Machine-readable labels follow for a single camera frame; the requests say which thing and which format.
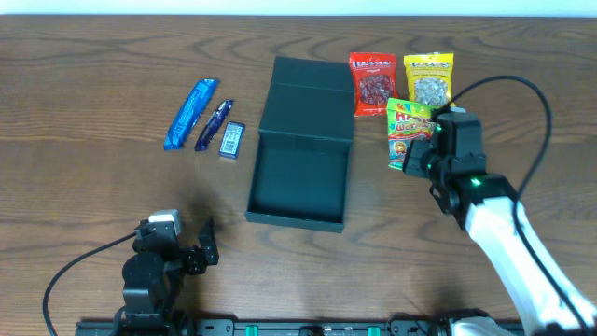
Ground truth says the red candy bag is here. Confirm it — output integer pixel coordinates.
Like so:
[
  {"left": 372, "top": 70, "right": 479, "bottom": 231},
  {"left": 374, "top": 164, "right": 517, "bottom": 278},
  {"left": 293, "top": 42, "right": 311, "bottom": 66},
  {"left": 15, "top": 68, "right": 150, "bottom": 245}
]
[{"left": 349, "top": 52, "right": 398, "bottom": 117}]

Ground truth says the green Haribo worms bag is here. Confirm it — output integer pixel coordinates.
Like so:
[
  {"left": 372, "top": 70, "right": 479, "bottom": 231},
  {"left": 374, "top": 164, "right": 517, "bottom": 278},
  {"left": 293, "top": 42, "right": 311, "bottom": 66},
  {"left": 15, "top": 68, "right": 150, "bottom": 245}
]
[{"left": 386, "top": 98, "right": 436, "bottom": 170}]

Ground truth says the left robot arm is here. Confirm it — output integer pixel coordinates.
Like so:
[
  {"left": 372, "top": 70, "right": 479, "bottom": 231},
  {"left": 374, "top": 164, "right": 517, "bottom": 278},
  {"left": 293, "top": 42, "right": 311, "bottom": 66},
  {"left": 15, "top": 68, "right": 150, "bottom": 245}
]
[{"left": 112, "top": 218, "right": 219, "bottom": 336}]

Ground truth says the dark green box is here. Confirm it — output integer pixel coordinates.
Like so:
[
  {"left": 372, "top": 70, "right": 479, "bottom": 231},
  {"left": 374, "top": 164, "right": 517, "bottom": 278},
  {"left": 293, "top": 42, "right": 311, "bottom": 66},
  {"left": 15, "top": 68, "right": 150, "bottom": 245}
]
[{"left": 245, "top": 57, "right": 354, "bottom": 233}]

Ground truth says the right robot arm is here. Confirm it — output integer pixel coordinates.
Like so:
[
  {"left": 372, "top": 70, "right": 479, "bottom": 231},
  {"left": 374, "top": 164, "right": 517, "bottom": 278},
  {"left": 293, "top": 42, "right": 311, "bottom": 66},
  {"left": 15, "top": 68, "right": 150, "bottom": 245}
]
[{"left": 403, "top": 140, "right": 596, "bottom": 335}]

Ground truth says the dark blue candy bar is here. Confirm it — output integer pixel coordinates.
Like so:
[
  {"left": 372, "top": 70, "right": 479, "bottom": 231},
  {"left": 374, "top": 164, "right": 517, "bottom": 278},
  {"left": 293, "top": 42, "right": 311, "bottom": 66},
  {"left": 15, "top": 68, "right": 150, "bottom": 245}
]
[{"left": 194, "top": 99, "right": 234, "bottom": 151}]

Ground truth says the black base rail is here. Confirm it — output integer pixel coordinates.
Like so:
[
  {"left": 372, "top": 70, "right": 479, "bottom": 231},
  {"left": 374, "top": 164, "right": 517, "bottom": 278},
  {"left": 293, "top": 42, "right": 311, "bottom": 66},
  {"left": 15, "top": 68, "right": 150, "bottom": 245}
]
[{"left": 74, "top": 318, "right": 528, "bottom": 336}]

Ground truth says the yellow candy bag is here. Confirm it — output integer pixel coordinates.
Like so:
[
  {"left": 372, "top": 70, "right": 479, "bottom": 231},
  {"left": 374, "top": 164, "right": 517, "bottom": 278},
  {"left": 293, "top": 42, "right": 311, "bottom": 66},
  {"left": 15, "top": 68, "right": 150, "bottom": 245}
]
[{"left": 403, "top": 52, "right": 454, "bottom": 106}]

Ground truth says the long blue snack packet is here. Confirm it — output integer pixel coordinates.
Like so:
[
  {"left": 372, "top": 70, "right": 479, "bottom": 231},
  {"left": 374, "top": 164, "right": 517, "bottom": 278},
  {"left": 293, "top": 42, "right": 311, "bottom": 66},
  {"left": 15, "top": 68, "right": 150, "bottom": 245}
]
[{"left": 163, "top": 78, "right": 219, "bottom": 151}]

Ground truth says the small blue white box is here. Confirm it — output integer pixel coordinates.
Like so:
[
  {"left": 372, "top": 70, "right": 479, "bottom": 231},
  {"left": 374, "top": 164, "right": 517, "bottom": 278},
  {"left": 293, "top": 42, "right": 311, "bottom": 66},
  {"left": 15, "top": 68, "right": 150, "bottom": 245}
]
[{"left": 219, "top": 121, "right": 245, "bottom": 160}]

